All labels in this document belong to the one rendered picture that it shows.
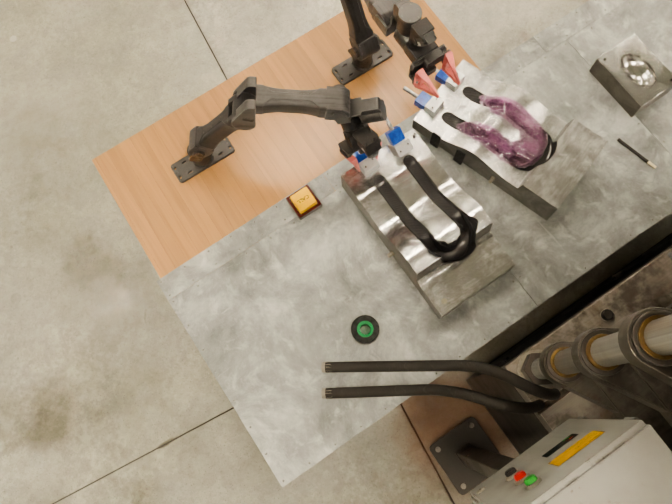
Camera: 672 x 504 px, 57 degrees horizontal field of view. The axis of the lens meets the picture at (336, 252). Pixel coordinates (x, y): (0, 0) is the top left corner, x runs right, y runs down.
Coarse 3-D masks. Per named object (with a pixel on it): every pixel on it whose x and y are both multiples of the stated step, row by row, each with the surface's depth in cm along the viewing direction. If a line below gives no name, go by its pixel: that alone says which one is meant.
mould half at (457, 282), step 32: (384, 160) 182; (352, 192) 181; (416, 192) 179; (448, 192) 178; (384, 224) 177; (448, 224) 171; (480, 224) 171; (416, 256) 169; (480, 256) 176; (448, 288) 174; (480, 288) 174
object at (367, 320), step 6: (360, 318) 175; (366, 318) 175; (372, 318) 175; (354, 324) 175; (360, 324) 175; (366, 324) 176; (372, 324) 175; (378, 324) 175; (354, 330) 175; (372, 330) 174; (378, 330) 174; (354, 336) 174; (360, 336) 174; (366, 336) 174; (372, 336) 174; (360, 342) 174; (366, 342) 174; (372, 342) 177
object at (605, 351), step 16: (656, 320) 99; (608, 336) 118; (656, 336) 97; (528, 352) 175; (560, 352) 147; (592, 352) 124; (608, 352) 116; (656, 352) 100; (528, 368) 170; (560, 368) 146; (576, 368) 137; (544, 384) 169
